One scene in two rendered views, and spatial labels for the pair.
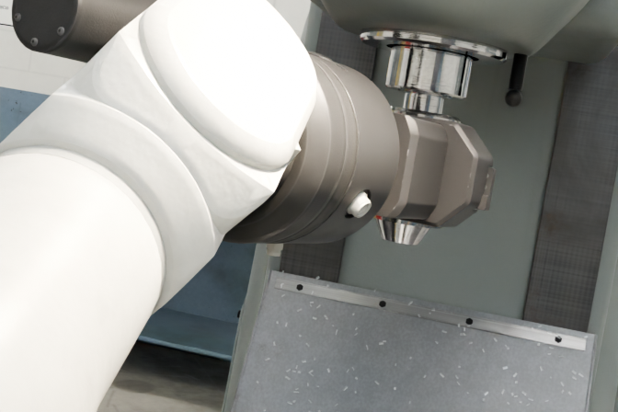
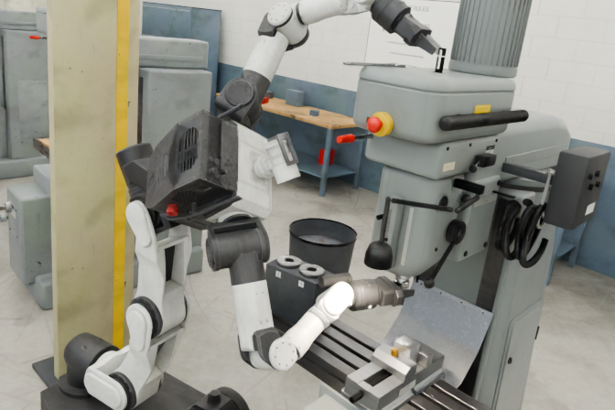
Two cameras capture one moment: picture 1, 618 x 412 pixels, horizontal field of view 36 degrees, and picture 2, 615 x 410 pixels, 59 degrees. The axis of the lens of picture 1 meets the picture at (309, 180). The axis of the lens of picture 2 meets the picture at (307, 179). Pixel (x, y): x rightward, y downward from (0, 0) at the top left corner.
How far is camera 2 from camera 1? 1.27 m
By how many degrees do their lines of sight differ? 33
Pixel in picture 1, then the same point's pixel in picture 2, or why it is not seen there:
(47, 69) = not seen: hidden behind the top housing
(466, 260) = (462, 285)
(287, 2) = (555, 64)
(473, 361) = (459, 313)
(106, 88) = (318, 307)
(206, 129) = (328, 312)
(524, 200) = (478, 274)
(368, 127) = (370, 296)
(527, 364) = (473, 318)
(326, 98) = (360, 295)
